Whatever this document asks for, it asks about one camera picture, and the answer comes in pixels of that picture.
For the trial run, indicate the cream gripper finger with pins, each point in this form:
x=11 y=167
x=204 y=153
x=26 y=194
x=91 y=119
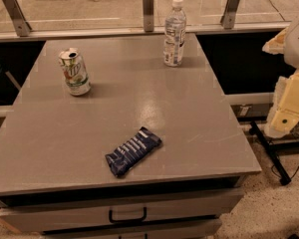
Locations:
x=275 y=45
x=284 y=114

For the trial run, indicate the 7up soda can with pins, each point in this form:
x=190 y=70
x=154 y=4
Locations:
x=74 y=70

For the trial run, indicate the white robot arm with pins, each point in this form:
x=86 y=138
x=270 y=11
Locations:
x=291 y=46

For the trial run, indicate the black stand leg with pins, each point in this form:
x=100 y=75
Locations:
x=284 y=177

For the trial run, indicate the clear plastic water bottle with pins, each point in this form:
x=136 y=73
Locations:
x=174 y=34

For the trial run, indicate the grey drawer cabinet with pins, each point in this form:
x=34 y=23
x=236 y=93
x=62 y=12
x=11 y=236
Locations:
x=54 y=177

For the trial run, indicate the dark blue snack packet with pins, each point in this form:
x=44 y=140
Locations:
x=131 y=152

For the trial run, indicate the grey metal railing ledge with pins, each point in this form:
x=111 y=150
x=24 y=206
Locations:
x=139 y=31

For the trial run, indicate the right metal railing bracket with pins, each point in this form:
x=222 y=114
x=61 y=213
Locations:
x=228 y=18

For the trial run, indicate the metal railing bracket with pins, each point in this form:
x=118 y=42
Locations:
x=148 y=15
x=21 y=26
x=228 y=18

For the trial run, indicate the middle metal railing bracket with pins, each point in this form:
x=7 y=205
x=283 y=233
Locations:
x=148 y=15

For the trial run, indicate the black upper drawer handle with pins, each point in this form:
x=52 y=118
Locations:
x=128 y=216

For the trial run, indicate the left metal railing bracket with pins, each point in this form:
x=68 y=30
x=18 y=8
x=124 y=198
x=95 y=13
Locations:
x=21 y=26

